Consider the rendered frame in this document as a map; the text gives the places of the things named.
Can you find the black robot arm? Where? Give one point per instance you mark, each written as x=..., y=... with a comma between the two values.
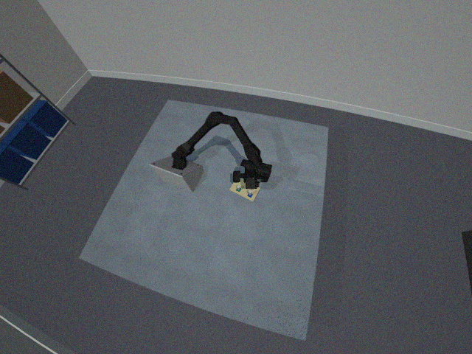
x=254, y=162

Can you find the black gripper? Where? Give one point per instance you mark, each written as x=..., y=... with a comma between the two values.
x=237, y=175

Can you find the cream rectangular circuit board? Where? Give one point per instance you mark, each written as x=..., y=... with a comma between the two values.
x=240, y=189

